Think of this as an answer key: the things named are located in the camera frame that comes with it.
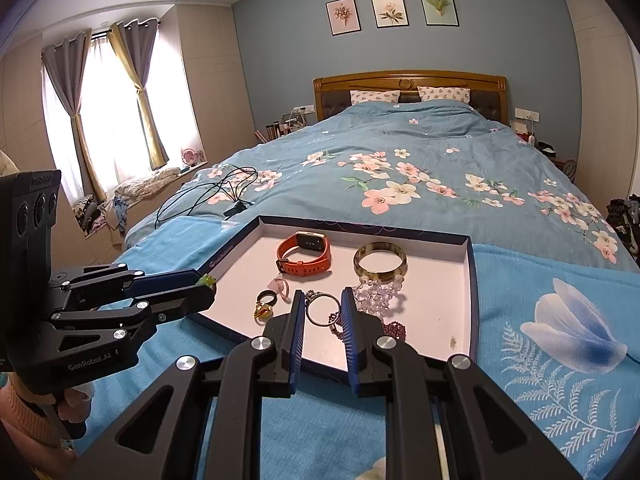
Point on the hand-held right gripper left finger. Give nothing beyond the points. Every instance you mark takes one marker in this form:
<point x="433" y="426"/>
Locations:
<point x="298" y="340"/>

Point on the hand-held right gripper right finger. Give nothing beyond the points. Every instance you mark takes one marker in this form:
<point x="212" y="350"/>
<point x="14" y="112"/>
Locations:
<point x="350" y="340"/>

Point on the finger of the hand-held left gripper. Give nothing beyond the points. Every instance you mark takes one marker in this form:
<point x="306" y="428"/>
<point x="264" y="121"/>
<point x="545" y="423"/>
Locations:
<point x="160" y="280"/>
<point x="175" y="302"/>

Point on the dark blue cardboard tray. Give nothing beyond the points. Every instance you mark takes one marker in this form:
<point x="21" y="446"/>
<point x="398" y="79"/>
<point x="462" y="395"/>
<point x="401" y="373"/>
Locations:
<point x="440" y="300"/>

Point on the person's left forearm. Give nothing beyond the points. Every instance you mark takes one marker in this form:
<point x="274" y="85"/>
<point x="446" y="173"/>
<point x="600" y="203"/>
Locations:
<point x="25" y="410"/>

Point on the person's left hand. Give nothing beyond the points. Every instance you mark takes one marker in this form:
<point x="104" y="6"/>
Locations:
<point x="70" y="409"/>

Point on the pile of patterned clothes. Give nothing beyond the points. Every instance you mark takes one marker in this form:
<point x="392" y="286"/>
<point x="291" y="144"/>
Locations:
<point x="97" y="215"/>

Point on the amber bangle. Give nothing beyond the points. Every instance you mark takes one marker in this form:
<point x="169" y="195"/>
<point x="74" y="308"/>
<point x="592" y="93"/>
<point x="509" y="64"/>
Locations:
<point x="380" y="273"/>

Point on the crumpled light bedding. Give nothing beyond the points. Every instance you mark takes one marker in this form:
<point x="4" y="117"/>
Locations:
<point x="147" y="182"/>

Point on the orange smart watch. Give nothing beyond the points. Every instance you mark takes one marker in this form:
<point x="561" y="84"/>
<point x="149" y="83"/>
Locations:
<point x="307" y="241"/>

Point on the small pink fan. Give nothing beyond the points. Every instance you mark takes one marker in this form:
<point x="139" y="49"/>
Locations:
<point x="190" y="156"/>

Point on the bright window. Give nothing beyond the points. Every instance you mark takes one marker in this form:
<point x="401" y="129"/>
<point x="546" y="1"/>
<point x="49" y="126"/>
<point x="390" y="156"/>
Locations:
<point x="107" y="110"/>

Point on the gold curtain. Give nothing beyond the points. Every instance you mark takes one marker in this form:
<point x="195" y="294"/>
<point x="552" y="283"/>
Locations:
<point x="150" y="130"/>

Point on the grey curtain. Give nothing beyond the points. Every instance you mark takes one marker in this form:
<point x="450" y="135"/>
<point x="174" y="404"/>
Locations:
<point x="65" y="75"/>
<point x="142" y="50"/>

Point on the light blue flower blanket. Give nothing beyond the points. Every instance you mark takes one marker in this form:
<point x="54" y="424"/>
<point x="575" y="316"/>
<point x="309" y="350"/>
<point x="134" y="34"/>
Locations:
<point x="525" y="410"/>

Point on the nightstand clutter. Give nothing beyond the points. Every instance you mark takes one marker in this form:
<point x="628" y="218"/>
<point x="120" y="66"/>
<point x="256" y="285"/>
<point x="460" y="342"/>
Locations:
<point x="280" y="130"/>

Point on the floral grey-blue duvet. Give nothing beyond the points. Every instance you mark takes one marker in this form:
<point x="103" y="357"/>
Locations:
<point x="425" y="145"/>

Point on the spotted white pillow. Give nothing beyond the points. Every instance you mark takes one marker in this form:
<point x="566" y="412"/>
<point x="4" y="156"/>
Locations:
<point x="445" y="95"/>
<point x="375" y="97"/>

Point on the wooden bed headboard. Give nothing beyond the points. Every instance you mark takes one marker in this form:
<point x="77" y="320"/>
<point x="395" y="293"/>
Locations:
<point x="410" y="82"/>

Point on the cluttered nightstand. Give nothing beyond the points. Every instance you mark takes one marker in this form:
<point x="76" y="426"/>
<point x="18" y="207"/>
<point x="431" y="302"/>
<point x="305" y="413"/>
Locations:
<point x="545" y="152"/>

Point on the pile of dark clothes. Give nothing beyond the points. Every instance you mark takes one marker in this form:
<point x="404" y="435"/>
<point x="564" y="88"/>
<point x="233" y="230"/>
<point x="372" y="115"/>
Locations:
<point x="625" y="220"/>

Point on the framed flower picture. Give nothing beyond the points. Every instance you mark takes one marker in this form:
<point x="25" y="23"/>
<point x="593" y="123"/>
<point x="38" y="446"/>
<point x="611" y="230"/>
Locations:
<point x="389" y="8"/>
<point x="343" y="16"/>

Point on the framed green leaf picture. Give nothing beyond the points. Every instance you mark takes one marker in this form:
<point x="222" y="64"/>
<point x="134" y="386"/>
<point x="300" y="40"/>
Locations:
<point x="438" y="7"/>

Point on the beige wardrobe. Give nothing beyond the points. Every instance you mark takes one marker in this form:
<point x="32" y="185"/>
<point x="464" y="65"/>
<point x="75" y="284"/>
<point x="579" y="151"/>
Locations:
<point x="600" y="85"/>

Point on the white wall socket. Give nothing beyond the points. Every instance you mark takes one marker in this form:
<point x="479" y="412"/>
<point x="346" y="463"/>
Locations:
<point x="303" y="108"/>
<point x="526" y="114"/>

